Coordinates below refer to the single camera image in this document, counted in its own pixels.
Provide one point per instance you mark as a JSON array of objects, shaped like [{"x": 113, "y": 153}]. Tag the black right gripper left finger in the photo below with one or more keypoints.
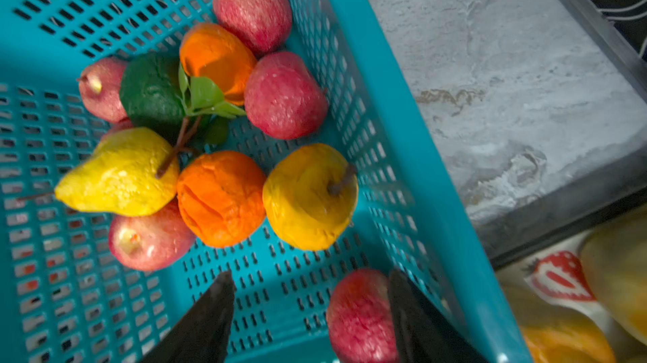
[{"x": 202, "y": 335}]

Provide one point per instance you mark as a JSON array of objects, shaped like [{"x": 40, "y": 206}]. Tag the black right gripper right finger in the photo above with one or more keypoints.
[{"x": 421, "y": 331}]

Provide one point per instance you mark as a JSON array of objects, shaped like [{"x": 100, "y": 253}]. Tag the orange mandarin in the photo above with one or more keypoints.
[{"x": 220, "y": 198}]

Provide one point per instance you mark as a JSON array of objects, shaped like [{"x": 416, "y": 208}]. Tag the yellow orange pear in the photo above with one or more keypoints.
[{"x": 310, "y": 197}]

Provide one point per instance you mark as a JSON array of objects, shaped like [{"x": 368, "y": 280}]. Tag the yellow lemon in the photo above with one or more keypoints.
[{"x": 120, "y": 176}]

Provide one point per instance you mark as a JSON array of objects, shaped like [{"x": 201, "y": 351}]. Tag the red apple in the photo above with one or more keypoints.
[
  {"x": 262, "y": 25},
  {"x": 283, "y": 99},
  {"x": 359, "y": 319},
  {"x": 151, "y": 242},
  {"x": 99, "y": 87}
]

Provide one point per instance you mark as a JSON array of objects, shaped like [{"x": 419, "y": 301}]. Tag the dark green avocado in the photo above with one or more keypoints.
[{"x": 150, "y": 94}]

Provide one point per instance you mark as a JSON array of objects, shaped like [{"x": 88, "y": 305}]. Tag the orange with green leaves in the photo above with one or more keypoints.
[{"x": 215, "y": 67}]

